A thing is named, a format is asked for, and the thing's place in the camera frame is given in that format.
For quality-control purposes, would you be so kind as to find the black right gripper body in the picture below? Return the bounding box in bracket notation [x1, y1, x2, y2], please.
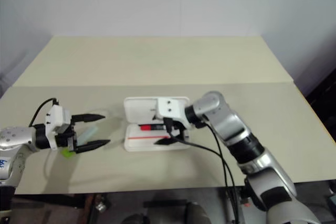
[164, 117, 190, 142]

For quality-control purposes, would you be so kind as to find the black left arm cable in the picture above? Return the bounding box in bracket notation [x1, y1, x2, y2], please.
[28, 98, 60, 127]

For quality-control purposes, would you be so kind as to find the clear plastic tray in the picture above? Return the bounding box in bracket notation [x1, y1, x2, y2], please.
[43, 108, 116, 183]

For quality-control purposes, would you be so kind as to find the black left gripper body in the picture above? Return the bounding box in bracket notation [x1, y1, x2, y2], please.
[56, 122, 79, 154]

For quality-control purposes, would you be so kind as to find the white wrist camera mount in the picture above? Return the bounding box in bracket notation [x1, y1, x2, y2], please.
[154, 97, 195, 130]
[44, 104, 72, 152]

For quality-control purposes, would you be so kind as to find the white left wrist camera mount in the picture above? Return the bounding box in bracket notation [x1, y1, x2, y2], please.
[44, 104, 72, 152]

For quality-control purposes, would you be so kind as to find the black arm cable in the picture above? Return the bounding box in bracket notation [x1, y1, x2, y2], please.
[28, 98, 60, 127]
[164, 119, 241, 224]

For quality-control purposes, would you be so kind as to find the light green marker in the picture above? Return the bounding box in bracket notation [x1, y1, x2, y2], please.
[61, 126, 99, 158]

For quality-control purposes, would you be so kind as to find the red marker with black cap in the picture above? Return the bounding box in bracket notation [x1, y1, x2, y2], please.
[138, 123, 167, 132]

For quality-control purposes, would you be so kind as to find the dark rounded shape under table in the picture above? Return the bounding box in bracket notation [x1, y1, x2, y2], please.
[122, 200, 212, 224]

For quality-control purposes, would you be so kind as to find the white plastic pencil case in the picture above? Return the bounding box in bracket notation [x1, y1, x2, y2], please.
[123, 96, 192, 153]

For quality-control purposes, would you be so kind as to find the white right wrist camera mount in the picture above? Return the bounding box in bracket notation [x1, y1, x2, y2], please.
[154, 97, 195, 130]

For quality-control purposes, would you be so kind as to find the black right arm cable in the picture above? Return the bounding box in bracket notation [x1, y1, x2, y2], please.
[164, 119, 241, 224]

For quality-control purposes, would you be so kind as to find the dark furniture beside table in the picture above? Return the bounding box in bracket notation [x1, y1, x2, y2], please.
[306, 67, 336, 121]

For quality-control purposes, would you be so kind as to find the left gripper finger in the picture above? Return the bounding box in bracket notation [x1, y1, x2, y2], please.
[71, 113, 106, 124]
[75, 139, 111, 154]

